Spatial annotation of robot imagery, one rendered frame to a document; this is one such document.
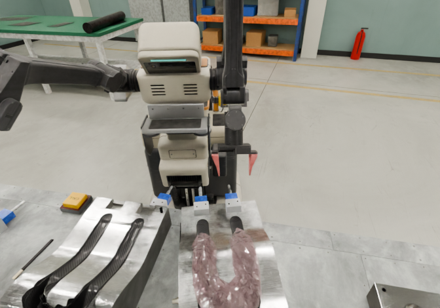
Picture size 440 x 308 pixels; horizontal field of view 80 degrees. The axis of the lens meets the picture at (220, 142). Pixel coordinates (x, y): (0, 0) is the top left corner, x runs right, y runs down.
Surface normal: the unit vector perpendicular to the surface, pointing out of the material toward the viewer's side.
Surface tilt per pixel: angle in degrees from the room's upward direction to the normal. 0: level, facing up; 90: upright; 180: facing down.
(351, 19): 90
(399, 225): 0
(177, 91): 98
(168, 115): 90
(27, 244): 0
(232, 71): 89
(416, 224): 0
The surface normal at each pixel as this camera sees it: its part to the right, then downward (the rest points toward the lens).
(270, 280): 0.01, -0.65
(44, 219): -0.02, -0.83
